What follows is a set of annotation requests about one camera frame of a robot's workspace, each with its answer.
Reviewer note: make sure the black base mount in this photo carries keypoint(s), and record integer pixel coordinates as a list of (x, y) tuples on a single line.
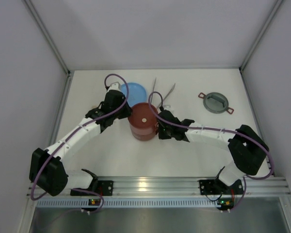
[(103, 188), (217, 187)]

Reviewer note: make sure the long metal tongs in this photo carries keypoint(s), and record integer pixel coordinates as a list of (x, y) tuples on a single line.
[(165, 93)]

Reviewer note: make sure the perforated cable duct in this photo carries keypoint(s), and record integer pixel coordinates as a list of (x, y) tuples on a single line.
[(128, 203)]

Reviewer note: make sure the aluminium front rail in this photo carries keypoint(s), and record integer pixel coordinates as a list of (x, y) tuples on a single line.
[(150, 187)]

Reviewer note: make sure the grey lid with handle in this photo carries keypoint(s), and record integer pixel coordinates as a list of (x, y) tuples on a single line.
[(216, 103)]

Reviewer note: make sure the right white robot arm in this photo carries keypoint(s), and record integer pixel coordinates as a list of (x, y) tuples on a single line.
[(247, 149)]

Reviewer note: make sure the red lid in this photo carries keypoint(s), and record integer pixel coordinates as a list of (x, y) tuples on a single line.
[(143, 109)]

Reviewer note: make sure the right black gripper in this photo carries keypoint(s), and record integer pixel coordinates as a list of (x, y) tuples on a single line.
[(161, 127)]

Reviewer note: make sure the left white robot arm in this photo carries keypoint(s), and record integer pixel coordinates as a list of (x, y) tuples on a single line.
[(49, 167)]

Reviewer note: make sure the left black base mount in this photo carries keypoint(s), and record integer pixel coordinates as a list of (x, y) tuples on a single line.
[(103, 188)]

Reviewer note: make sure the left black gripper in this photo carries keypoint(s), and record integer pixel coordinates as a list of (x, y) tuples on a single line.
[(124, 110)]

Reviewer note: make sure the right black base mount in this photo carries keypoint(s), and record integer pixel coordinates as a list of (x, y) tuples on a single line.
[(217, 187)]

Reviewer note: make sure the blue plate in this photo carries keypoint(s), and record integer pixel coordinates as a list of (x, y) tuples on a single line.
[(137, 94)]

